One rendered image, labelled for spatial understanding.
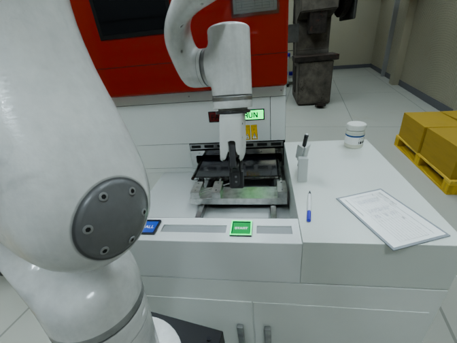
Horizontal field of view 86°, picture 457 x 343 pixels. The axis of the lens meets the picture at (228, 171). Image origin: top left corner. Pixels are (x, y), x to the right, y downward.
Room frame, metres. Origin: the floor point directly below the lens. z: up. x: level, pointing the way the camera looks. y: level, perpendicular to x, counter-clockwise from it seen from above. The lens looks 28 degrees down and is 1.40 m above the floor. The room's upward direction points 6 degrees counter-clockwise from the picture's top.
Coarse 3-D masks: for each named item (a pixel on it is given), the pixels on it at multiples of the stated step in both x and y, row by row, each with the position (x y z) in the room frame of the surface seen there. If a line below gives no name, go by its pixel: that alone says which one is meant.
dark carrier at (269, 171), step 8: (208, 160) 1.07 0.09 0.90; (216, 160) 1.07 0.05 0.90; (224, 160) 1.06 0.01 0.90; (248, 160) 1.03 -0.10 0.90; (256, 160) 1.02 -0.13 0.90; (264, 160) 1.01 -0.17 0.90; (272, 160) 1.00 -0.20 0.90; (200, 168) 1.00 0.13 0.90; (208, 168) 0.99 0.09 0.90; (216, 168) 0.98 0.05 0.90; (224, 168) 0.97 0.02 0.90; (248, 168) 0.95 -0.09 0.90; (256, 168) 0.94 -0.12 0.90; (264, 168) 0.93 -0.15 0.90; (272, 168) 0.93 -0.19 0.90; (200, 176) 0.92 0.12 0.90; (208, 176) 0.91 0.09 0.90; (216, 176) 0.91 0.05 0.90
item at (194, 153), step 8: (192, 152) 1.11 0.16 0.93; (200, 152) 1.10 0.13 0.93; (208, 152) 1.09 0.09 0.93; (216, 152) 1.09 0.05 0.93; (248, 152) 1.06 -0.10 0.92; (256, 152) 1.05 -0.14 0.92; (264, 152) 1.05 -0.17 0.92; (272, 152) 1.04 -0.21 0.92; (280, 152) 1.03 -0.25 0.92; (192, 160) 1.11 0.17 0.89; (280, 160) 1.05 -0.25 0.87
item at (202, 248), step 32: (160, 224) 0.56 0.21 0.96; (192, 224) 0.54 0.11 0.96; (224, 224) 0.53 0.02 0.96; (256, 224) 0.51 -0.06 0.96; (288, 224) 0.50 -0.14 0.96; (160, 256) 0.49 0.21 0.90; (192, 256) 0.48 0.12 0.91; (224, 256) 0.46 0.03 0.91; (256, 256) 0.45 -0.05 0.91; (288, 256) 0.43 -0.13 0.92
